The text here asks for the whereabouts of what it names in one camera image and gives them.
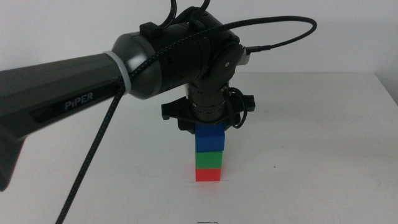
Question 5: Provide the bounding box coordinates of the thin black cable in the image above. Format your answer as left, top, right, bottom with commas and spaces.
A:
186, 0, 211, 22
160, 0, 178, 30

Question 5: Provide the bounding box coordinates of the blue cube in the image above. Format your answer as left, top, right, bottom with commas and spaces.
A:
195, 123, 226, 153

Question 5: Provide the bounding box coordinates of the black braided cable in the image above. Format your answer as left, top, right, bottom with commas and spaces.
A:
55, 16, 318, 224

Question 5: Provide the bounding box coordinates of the short black cable loop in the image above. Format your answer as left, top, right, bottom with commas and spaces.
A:
226, 86, 250, 129

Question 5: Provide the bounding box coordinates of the green cube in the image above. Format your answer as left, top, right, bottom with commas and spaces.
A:
195, 151, 224, 170

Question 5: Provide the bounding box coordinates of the red cube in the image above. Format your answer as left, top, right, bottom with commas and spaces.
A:
195, 168, 222, 182

